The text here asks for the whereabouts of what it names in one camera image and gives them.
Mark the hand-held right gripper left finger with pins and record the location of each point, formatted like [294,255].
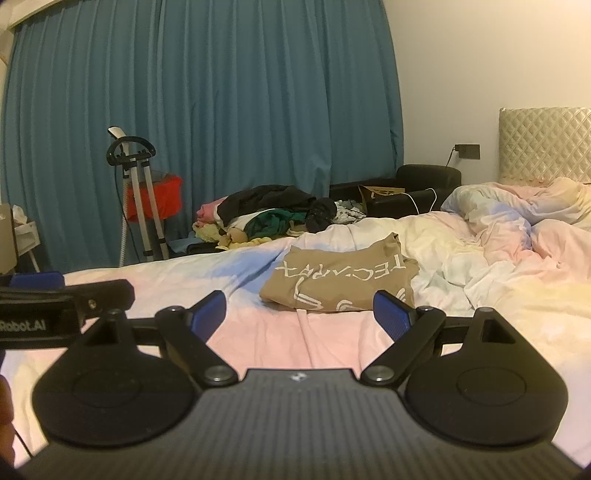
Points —
[207,316]

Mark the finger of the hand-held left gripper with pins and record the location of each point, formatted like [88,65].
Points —
[37,280]

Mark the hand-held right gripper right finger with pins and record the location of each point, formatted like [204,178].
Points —
[392,316]

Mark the tan printed t-shirt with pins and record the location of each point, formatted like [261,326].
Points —
[332,277]

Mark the pile of mixed clothes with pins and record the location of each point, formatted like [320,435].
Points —
[268,196]

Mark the white side table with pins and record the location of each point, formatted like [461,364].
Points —
[27,237]

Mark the white crumpled tissue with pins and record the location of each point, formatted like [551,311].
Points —
[21,216]

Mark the pastel duvet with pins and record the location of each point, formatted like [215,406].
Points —
[508,286]

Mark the cardboard box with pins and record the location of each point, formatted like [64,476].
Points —
[378,191]

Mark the black sofa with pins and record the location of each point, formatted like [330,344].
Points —
[429,177]

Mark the blue curtain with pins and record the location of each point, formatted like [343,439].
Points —
[231,92]

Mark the quilted beige headboard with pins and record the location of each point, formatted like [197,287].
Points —
[545,143]

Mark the dark wall socket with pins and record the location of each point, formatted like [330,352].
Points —
[468,152]

